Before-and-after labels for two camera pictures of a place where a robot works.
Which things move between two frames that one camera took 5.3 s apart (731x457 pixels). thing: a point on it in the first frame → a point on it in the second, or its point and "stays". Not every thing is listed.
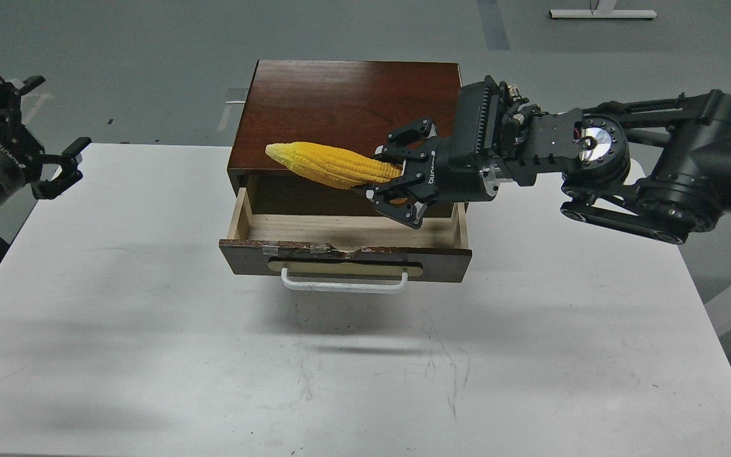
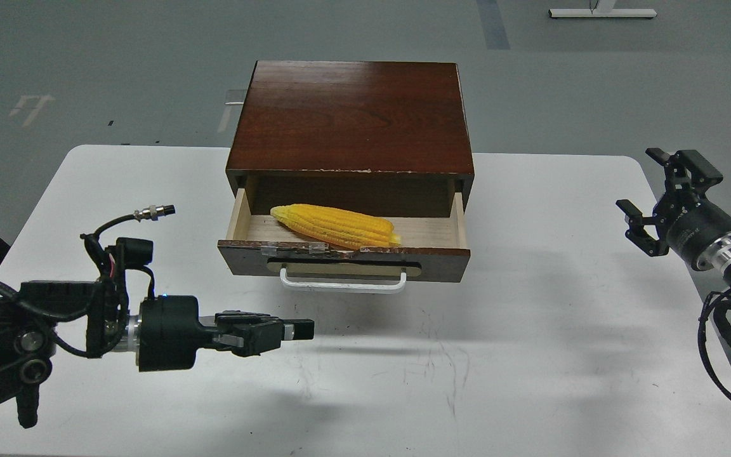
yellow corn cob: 335,165 → 336,228
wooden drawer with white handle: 348,245 stays
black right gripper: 456,171 → 702,233
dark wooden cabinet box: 351,105 stays
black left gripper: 2,158 → 170,332
